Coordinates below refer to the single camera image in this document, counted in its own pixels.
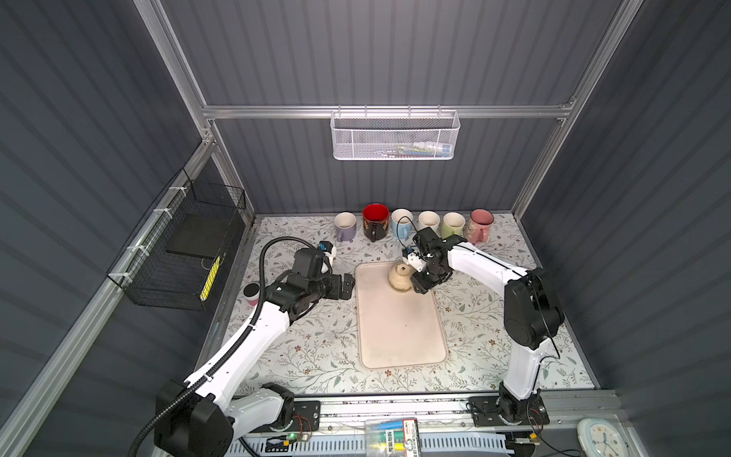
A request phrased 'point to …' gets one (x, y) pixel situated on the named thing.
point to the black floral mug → (376, 222)
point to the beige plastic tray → (396, 328)
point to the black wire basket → (170, 262)
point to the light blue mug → (402, 223)
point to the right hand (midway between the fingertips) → (425, 283)
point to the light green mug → (453, 224)
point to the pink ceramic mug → (480, 226)
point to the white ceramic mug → (429, 219)
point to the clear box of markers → (392, 437)
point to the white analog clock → (599, 438)
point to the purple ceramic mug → (345, 227)
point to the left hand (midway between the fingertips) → (343, 281)
